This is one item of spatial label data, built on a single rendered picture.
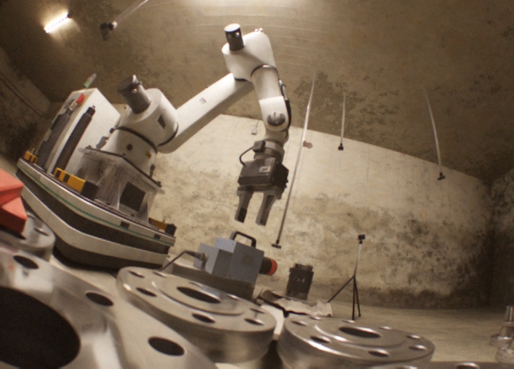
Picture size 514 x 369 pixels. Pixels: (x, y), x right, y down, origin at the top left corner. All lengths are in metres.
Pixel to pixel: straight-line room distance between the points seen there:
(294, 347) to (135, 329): 0.20
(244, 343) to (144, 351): 0.14
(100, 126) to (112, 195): 0.80
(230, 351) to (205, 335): 0.04
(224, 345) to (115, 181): 1.17
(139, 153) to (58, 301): 1.35
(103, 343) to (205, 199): 3.82
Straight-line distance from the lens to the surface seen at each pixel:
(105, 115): 2.00
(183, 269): 0.91
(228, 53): 1.66
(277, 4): 2.89
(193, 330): 0.25
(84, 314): 0.18
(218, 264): 0.90
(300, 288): 1.21
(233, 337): 0.26
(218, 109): 1.71
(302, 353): 0.30
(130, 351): 0.15
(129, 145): 1.47
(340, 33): 2.95
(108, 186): 1.31
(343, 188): 3.96
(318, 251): 3.62
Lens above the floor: 0.34
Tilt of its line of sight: 21 degrees up
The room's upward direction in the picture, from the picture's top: 17 degrees clockwise
